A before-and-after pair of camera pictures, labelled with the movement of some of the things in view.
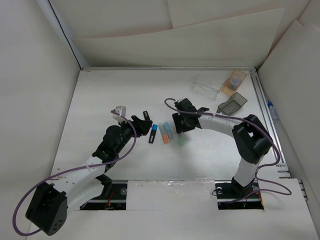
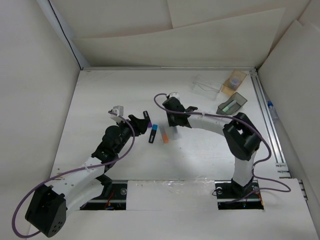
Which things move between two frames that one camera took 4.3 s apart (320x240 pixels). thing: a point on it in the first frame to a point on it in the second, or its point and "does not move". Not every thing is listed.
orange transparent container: [233, 82] does not move
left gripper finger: [146, 115] does not move
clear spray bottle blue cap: [273, 112] does not move
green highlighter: [181, 140] to [226, 108]
